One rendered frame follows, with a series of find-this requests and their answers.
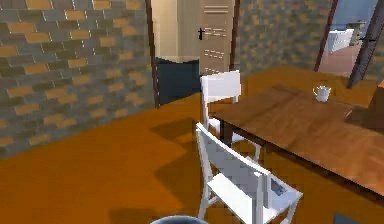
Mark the beige panelled room door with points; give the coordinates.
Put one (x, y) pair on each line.
(216, 36)

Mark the white wooden chair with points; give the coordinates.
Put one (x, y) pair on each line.
(246, 186)
(220, 87)

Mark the dark grey round object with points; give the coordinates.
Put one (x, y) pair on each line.
(178, 220)

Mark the brown cardboard box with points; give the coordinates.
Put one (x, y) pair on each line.
(371, 110)

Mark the brown wooden dining table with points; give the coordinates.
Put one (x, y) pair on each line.
(310, 130)

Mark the dark brown room door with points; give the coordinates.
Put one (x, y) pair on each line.
(366, 43)

